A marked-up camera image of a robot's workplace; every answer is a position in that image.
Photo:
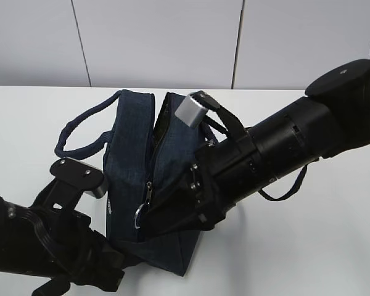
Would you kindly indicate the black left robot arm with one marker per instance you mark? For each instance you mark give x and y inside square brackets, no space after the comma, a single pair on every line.
[51,239]

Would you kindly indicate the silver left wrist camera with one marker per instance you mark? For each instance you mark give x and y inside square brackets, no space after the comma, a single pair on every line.
[89,179]

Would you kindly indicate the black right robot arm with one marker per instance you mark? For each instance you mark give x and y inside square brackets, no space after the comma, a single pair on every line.
[332,117]

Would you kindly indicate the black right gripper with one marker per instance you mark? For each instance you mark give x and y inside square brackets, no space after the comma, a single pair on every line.
[197,204]

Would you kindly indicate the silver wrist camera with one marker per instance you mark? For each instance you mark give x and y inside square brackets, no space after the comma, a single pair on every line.
[89,179]
[194,108]

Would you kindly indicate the navy blue lunch bag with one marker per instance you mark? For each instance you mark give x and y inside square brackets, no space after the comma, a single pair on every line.
[145,152]

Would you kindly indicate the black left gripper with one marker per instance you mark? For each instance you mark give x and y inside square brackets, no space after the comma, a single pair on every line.
[97,264]

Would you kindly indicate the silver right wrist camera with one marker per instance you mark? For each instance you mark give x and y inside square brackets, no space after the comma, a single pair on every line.
[194,108]

